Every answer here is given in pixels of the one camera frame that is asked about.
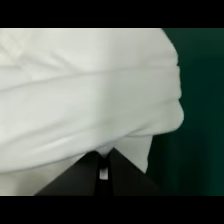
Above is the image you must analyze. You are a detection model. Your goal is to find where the white T-shirt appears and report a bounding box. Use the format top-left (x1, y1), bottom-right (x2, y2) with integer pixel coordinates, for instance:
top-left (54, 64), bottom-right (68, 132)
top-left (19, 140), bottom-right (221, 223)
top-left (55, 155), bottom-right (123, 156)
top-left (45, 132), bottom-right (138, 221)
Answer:
top-left (0, 28), bottom-right (185, 197)

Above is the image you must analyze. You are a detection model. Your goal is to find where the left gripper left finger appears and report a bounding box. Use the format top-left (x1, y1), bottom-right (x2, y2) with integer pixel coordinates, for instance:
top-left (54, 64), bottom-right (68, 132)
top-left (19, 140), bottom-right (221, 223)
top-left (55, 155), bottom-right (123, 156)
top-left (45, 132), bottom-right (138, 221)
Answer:
top-left (34, 150), bottom-right (101, 197)

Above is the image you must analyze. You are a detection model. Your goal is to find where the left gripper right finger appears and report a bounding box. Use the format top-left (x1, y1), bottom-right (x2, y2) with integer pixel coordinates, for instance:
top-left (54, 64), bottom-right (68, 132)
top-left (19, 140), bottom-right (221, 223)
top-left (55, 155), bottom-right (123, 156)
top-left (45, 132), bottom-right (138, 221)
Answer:
top-left (107, 147), bottom-right (162, 197)

